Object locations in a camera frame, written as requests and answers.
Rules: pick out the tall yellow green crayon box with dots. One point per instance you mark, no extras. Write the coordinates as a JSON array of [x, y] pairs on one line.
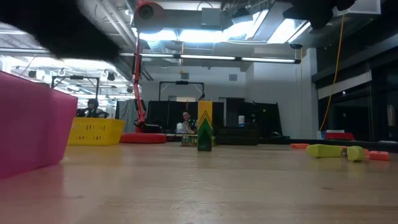
[[205, 127]]

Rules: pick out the small green crayon box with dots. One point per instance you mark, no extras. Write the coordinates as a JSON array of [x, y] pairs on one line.
[[189, 141]]

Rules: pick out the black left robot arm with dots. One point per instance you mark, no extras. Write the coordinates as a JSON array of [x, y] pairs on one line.
[[62, 28]]

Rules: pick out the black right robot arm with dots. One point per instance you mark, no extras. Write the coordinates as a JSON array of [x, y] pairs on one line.
[[317, 11]]

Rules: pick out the person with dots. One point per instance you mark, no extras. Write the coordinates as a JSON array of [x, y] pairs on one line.
[[92, 109], [186, 123]]

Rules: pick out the white bottle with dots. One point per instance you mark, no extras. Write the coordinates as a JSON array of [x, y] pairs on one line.
[[241, 121]]

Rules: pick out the black plastic basket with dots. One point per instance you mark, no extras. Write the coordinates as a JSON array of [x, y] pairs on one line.
[[237, 135]]

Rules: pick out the long ceiling light bar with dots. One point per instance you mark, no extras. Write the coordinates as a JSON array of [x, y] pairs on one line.
[[217, 57]]

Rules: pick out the red desk lamp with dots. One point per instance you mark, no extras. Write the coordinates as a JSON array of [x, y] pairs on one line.
[[143, 137]]

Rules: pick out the black curtain partition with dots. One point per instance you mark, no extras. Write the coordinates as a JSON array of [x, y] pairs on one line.
[[264, 118]]

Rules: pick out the yellow plastic basket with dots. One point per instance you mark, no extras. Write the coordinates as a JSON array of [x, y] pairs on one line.
[[96, 132]]

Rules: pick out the red box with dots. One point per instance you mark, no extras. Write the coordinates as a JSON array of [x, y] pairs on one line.
[[339, 136]]

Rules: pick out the red flat mat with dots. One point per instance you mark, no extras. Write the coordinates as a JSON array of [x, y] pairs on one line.
[[31, 124]]

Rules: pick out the black overhead camera frame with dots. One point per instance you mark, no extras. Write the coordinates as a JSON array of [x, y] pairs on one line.
[[182, 82], [74, 77]]

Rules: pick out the black metal table frame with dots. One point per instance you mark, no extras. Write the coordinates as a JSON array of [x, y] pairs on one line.
[[342, 143]]

